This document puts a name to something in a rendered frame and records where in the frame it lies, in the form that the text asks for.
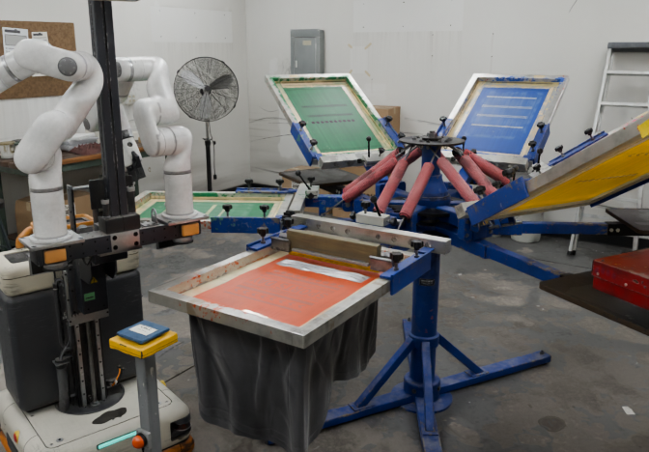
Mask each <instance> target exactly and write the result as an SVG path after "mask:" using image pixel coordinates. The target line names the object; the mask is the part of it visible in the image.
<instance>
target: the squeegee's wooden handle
mask: <svg viewBox="0 0 649 452"><path fill-rule="evenodd" d="M287 240H289V241H290V242H291V250H292V248H298V249H303V250H308V251H313V252H318V253H322V254H326V255H331V256H336V257H341V258H346V259H351V260H356V261H360V262H365V263H369V266H370V260H371V259H370V258H369V256H370V255H371V256H376V257H381V245H380V244H375V243H370V242H366V241H360V240H350V239H345V238H339V237H334V236H329V235H324V234H318V233H313V232H308V231H302V230H298V229H292V228H291V229H288V230H287Z"/></svg>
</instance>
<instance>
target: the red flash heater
mask: <svg viewBox="0 0 649 452"><path fill-rule="evenodd" d="M591 275H593V276H594V279H593V289H596V290H598V291H601V292H603V293H606V294H608V295H611V296H613V297H617V298H620V299H622V300H625V301H627V302H629V303H631V304H634V305H637V306H639V307H642V308H644V309H647V310H649V248H646V249H641V250H637V251H632V252H628V253H623V254H618V255H613V256H608V257H604V258H600V259H595V260H593V264H592V272H591Z"/></svg>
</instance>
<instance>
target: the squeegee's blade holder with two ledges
mask: <svg viewBox="0 0 649 452"><path fill-rule="evenodd" d="M292 251H294V252H298V253H302V254H307V255H312V256H317V257H322V258H327V259H330V260H335V261H340V262H345V263H350V264H355V265H359V266H364V267H369V263H365V262H360V261H356V260H351V259H346V258H341V257H336V256H331V255H326V254H322V253H318V252H313V251H308V250H303V249H298V248H292Z"/></svg>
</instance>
